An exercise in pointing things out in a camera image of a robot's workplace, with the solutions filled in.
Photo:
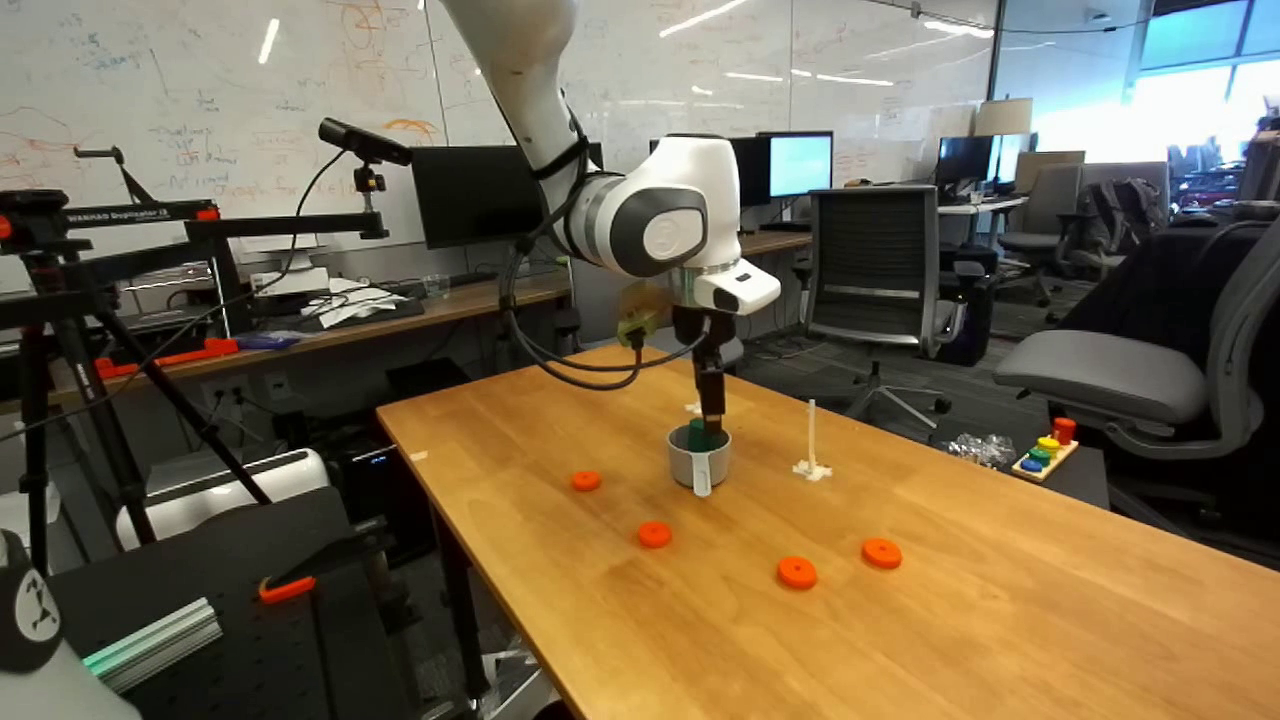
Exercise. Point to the grey measuring cup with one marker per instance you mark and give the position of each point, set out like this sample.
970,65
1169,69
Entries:
699,466

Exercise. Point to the wrist camera with tan mount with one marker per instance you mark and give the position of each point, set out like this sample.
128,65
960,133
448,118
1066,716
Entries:
637,327

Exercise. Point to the dark computer monitor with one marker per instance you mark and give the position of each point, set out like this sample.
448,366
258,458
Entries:
754,165

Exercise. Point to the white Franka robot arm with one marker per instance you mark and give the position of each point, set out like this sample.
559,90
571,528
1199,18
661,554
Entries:
664,214

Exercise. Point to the aluminium bar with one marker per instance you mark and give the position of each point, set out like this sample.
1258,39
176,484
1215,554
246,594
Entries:
160,636

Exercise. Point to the black mesh office chair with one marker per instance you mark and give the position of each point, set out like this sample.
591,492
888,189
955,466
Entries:
872,254

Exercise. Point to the black camera tripod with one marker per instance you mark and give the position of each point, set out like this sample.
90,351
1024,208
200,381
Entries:
133,214

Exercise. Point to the orange disc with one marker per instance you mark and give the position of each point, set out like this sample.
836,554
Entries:
881,554
654,535
586,483
797,574

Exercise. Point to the large dark monitor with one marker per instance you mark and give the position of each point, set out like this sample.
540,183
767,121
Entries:
464,192

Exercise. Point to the lit computer monitor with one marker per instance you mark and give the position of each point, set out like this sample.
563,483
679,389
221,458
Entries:
801,162

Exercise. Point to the orange red clamp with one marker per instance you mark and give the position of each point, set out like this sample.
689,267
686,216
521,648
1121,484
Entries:
175,358

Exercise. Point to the distant computer monitor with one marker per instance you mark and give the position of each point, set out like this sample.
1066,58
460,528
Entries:
960,162

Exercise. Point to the distant grey office chair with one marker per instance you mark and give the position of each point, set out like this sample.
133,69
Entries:
1046,183

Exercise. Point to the colourful stacking toy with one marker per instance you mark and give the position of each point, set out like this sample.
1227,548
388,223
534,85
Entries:
1046,449

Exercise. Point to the white papers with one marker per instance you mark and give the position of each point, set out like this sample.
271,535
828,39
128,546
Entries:
345,305

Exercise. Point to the white box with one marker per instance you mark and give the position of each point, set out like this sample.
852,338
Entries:
226,490

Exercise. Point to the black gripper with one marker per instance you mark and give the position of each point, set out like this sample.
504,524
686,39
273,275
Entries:
707,345

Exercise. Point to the clear plastic pieces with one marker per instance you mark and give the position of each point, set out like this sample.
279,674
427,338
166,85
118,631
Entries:
986,449

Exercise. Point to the beige lampshade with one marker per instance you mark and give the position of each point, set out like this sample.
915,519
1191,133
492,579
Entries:
1002,118

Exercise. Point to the black stereo camera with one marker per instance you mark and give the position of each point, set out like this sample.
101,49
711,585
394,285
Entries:
361,138

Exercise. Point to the black side table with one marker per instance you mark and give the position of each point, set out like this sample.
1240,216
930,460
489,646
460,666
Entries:
1066,490

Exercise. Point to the long wooden desk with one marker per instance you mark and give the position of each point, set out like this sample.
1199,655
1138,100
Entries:
454,305

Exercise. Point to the black cap with white logo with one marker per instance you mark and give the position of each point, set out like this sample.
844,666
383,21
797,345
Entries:
27,615

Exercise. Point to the white peg stand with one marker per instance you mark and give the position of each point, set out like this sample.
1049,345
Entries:
811,443

